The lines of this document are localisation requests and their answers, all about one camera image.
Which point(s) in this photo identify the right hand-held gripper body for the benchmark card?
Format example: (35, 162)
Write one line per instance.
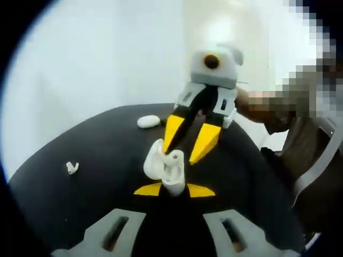
(227, 72)

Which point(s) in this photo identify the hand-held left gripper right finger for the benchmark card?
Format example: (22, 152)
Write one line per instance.
(246, 235)

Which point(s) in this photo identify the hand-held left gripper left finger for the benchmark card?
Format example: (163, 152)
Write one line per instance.
(96, 235)

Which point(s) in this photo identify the oval white charging case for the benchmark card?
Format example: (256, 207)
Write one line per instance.
(148, 121)

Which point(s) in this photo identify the slim white charging case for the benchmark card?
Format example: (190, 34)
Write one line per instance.
(174, 182)

